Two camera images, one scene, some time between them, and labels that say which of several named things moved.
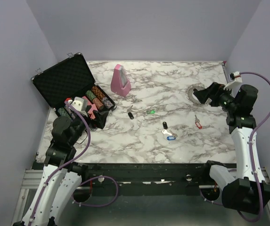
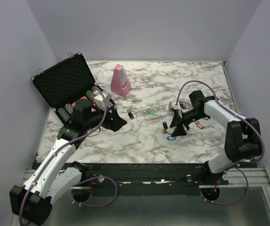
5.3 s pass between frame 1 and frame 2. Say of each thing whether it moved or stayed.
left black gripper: moved
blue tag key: stayed
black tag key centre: stayed
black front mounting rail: stayed
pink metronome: stayed
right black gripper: moved
